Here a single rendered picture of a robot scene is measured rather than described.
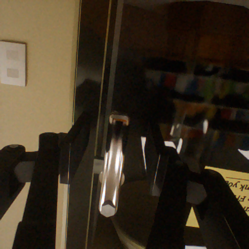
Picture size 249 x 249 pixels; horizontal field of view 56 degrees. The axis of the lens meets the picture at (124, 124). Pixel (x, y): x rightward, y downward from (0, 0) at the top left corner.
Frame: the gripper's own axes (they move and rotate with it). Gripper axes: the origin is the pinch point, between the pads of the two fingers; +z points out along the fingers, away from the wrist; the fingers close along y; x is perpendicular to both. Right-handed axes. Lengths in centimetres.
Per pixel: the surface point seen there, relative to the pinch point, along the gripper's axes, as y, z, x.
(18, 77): -30, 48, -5
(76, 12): -5.0, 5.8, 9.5
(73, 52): -5.0, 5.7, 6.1
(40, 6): -24, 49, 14
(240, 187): 13.4, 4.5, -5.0
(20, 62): -29, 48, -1
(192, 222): 9.5, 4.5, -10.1
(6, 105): -34, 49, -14
